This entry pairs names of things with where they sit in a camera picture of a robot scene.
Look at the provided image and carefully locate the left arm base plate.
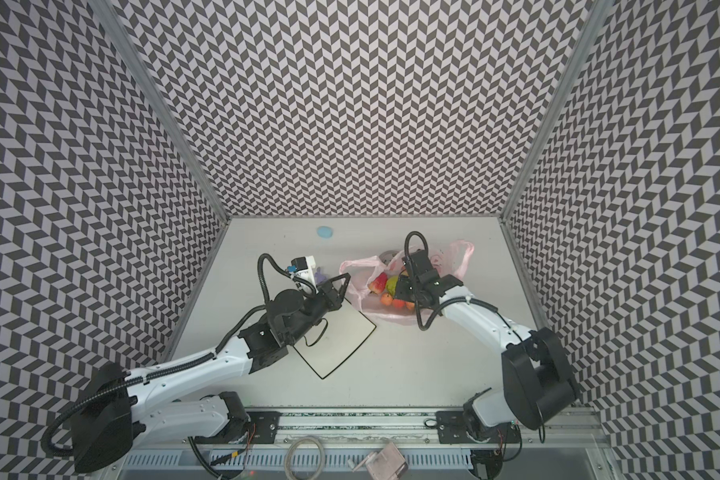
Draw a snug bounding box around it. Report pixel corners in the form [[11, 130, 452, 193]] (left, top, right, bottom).
[[215, 410, 282, 444]]

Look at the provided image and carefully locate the red fake fruit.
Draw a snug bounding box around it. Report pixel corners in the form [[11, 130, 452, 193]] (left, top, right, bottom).
[[368, 272, 388, 296]]

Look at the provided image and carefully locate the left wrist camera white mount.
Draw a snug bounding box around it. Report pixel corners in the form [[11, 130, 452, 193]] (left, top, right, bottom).
[[286, 256, 317, 286]]

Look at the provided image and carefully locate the pink box on ledge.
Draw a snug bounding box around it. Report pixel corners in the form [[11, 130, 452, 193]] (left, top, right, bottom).
[[349, 442, 409, 480]]

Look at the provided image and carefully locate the purple bunny toy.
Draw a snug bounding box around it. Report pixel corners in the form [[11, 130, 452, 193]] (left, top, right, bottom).
[[314, 267, 328, 285]]

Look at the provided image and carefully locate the green fake pear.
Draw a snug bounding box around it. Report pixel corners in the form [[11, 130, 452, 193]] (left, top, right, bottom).
[[385, 275, 399, 297]]

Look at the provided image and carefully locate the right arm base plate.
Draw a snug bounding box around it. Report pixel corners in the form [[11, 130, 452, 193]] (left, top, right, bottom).
[[424, 410, 522, 445]]

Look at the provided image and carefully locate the white square mat black border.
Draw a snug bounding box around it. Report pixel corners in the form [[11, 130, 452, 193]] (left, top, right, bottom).
[[295, 300, 376, 380]]

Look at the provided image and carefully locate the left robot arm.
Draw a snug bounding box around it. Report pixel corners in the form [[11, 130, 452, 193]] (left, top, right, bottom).
[[41, 253, 351, 474]]

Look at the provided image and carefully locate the fake red yellow mango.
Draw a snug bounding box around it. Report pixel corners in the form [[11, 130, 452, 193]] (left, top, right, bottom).
[[392, 298, 415, 311]]

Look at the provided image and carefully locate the light blue soap piece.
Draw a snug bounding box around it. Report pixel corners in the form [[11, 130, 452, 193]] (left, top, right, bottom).
[[316, 226, 334, 239]]

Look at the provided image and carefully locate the clear tape roll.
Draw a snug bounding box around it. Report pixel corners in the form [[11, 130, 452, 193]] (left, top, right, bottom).
[[379, 250, 399, 266]]

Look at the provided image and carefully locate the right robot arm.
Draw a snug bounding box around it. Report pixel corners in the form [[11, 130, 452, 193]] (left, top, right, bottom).
[[396, 231, 580, 442]]

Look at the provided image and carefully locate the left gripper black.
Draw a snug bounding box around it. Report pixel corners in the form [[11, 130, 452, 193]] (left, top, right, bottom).
[[286, 273, 352, 347]]

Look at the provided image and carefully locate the coiled grey cable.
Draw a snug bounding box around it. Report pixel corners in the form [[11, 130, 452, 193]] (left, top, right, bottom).
[[284, 436, 328, 480]]

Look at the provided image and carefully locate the aluminium front rail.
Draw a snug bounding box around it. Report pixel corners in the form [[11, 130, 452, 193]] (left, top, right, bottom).
[[104, 407, 613, 451]]

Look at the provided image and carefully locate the pink plastic bag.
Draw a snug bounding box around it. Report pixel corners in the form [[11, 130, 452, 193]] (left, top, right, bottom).
[[339, 240, 475, 326]]

